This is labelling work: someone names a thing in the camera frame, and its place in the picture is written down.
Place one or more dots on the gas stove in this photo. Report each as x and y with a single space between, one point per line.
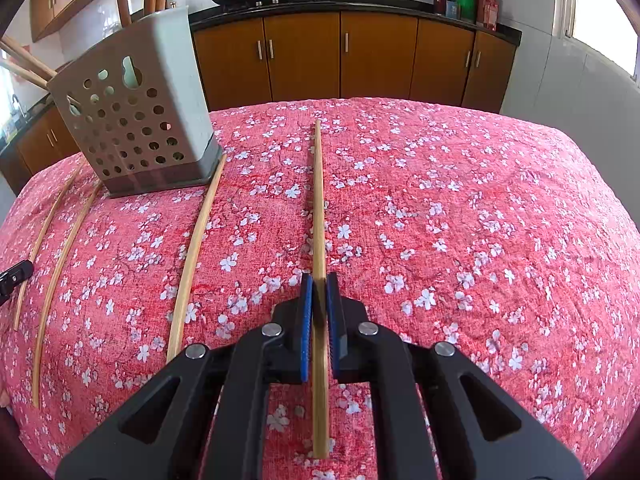
280 2

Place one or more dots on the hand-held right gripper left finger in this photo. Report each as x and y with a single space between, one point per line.
306 332

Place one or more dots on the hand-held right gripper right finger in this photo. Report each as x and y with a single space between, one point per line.
336 332

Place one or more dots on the lower wooden kitchen cabinets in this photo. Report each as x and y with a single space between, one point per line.
375 57

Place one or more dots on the red floral tablecloth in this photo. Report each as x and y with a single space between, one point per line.
450 235

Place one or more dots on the green perforated utensil holder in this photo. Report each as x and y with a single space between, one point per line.
135 110

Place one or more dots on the tall red bottle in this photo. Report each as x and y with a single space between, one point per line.
488 10

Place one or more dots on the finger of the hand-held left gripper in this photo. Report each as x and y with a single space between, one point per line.
15 280

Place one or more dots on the black kitchen countertop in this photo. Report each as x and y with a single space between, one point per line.
375 5

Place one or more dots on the green container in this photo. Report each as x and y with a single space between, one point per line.
467 5

